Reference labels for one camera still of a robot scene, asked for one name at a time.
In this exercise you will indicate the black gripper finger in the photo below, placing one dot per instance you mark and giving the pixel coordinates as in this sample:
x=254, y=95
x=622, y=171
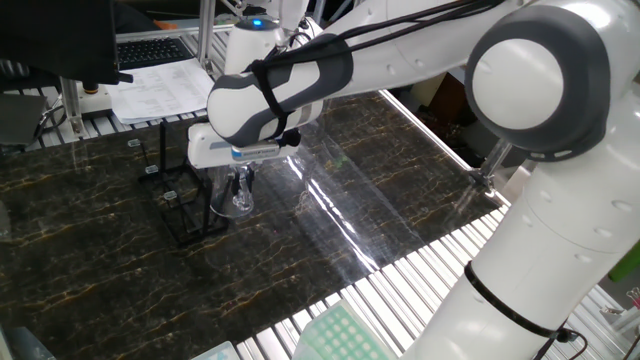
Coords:
x=235, y=185
x=249, y=180

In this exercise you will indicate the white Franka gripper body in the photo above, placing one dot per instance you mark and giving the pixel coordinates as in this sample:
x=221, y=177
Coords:
x=205, y=150

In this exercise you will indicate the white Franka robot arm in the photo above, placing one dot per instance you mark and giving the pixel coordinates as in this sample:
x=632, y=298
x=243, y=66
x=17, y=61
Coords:
x=550, y=225

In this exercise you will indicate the white printed paper sheets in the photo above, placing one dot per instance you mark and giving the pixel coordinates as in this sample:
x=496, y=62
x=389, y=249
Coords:
x=160, y=92

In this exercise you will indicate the black keyboard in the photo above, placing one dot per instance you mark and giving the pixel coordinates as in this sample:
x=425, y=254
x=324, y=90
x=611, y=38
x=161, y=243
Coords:
x=150, y=51

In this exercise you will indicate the white stand base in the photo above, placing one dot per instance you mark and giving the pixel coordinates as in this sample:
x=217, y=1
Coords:
x=97, y=102

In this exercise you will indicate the green pipette tip box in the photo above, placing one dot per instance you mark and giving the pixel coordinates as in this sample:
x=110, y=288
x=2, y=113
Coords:
x=340, y=335

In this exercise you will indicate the black monitor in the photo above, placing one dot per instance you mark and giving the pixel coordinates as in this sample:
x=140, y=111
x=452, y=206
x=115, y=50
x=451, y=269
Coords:
x=55, y=40

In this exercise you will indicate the aluminium frame bar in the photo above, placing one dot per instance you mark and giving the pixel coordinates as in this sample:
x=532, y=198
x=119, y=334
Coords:
x=495, y=162
x=206, y=30

